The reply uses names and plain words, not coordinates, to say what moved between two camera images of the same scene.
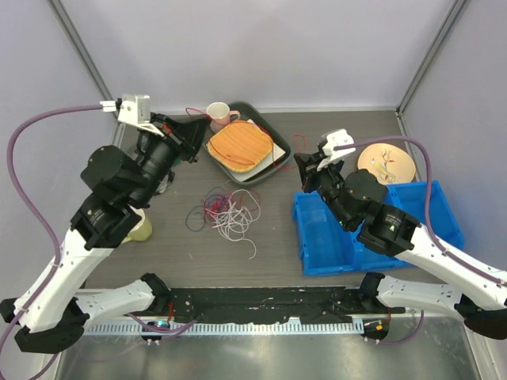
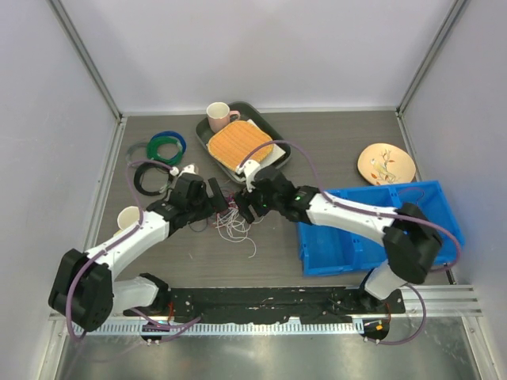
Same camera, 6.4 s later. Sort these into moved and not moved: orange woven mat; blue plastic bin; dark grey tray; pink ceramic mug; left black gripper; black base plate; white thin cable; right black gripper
Moved: right black gripper; left black gripper
Not moved: black base plate; white thin cable; orange woven mat; dark grey tray; blue plastic bin; pink ceramic mug
